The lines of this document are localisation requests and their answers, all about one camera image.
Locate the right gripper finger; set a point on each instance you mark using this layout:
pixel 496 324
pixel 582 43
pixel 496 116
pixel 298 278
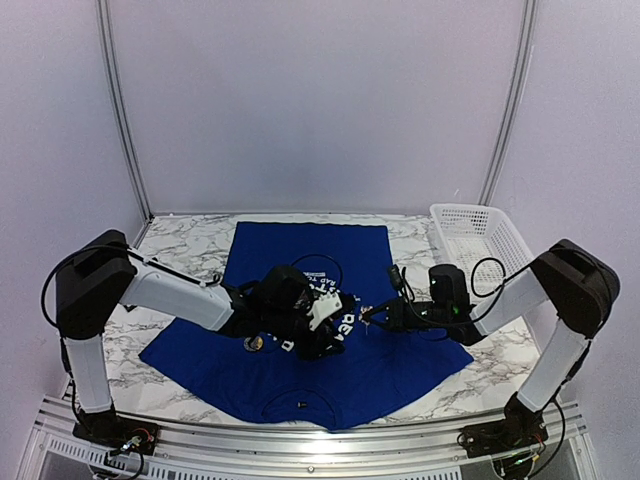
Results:
pixel 388 308
pixel 386 326

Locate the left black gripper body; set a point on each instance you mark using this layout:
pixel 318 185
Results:
pixel 307 350

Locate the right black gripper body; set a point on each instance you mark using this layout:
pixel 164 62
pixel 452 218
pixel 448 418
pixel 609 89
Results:
pixel 408 321

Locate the blue printed t-shirt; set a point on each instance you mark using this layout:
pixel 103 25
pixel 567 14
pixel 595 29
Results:
pixel 378 373

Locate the round button badge brooch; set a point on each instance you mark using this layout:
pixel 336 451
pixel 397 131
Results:
pixel 253 344

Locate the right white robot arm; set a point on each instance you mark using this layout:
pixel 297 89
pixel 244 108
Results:
pixel 580 288

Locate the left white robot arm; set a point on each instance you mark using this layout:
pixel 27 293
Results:
pixel 92 281

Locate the white plastic basket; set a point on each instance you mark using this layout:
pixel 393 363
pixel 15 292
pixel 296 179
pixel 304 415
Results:
pixel 464 234

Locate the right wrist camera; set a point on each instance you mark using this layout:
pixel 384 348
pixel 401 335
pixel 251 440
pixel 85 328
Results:
pixel 397 280

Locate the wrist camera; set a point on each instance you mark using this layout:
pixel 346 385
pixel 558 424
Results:
pixel 322 308
pixel 397 280

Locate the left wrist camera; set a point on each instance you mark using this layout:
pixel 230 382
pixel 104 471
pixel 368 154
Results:
pixel 322 308

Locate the aluminium front rail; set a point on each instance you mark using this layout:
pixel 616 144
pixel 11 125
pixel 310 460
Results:
pixel 186 450

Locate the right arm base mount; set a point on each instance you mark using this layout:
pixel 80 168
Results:
pixel 500 436

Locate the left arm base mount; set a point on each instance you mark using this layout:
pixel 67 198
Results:
pixel 120 434

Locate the right aluminium corner post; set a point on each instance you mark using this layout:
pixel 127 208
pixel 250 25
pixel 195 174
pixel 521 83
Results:
pixel 514 95

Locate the aluminium corner post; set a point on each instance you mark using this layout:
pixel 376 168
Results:
pixel 514 95
pixel 109 53

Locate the left aluminium corner post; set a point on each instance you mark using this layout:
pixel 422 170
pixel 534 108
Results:
pixel 109 53

